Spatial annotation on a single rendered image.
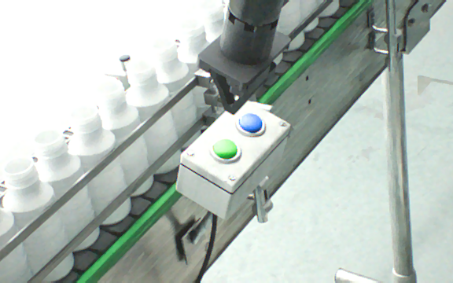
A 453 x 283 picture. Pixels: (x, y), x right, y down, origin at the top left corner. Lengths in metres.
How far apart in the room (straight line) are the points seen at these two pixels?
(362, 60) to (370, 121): 1.42
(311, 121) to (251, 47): 0.61
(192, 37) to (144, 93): 0.12
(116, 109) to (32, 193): 0.17
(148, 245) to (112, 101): 0.20
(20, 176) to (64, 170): 0.07
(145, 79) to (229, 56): 0.25
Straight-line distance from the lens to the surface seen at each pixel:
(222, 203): 1.20
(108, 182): 1.26
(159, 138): 1.33
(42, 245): 1.20
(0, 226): 1.15
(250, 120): 1.23
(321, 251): 2.71
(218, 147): 1.19
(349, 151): 3.06
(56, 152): 1.19
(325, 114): 1.68
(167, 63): 1.34
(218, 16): 1.42
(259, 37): 1.04
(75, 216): 1.24
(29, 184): 1.16
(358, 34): 1.74
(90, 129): 1.22
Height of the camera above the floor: 1.80
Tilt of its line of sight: 34 degrees down
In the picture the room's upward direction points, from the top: 10 degrees counter-clockwise
